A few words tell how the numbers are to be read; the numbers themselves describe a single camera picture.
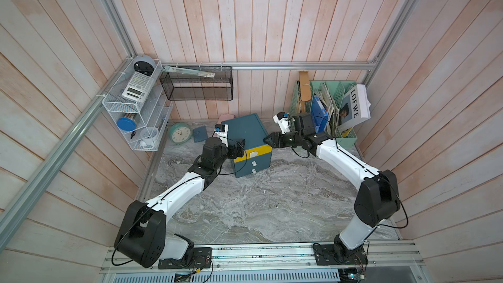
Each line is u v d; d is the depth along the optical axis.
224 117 1.19
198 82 1.05
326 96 0.97
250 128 0.88
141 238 0.41
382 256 0.75
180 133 1.04
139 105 0.74
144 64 0.80
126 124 0.76
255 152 0.81
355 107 0.90
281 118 0.76
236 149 0.75
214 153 0.63
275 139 0.77
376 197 0.46
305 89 0.89
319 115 0.95
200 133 1.10
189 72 0.91
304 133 0.67
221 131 0.71
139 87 0.78
